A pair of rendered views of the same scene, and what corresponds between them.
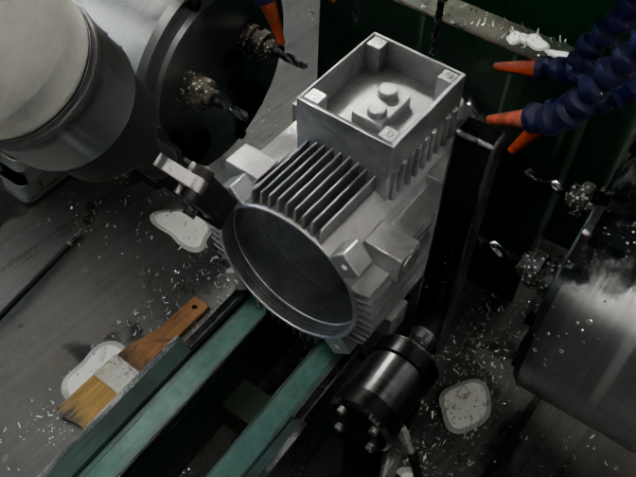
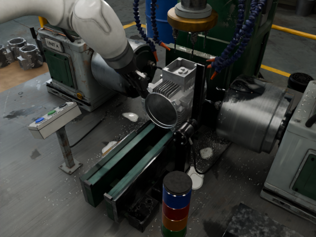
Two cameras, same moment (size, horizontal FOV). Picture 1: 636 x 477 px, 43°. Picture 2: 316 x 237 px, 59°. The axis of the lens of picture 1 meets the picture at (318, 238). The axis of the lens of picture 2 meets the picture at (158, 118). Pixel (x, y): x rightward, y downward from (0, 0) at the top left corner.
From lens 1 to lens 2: 0.41 m
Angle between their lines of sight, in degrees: 11
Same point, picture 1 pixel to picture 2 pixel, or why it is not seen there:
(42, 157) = (116, 63)
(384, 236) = (183, 98)
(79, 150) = (123, 62)
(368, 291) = (180, 110)
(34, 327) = (93, 138)
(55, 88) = (122, 47)
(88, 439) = (114, 150)
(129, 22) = not seen: hidden behind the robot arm
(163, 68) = not seen: hidden behind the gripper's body
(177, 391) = (134, 142)
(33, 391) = (94, 152)
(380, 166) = (181, 82)
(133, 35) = not seen: hidden behind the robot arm
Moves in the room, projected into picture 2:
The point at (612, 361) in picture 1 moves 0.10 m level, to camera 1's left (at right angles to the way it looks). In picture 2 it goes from (235, 117) to (205, 117)
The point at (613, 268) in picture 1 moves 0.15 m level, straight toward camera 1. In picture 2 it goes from (234, 97) to (216, 121)
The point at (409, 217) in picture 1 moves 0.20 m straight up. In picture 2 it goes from (189, 96) to (193, 47)
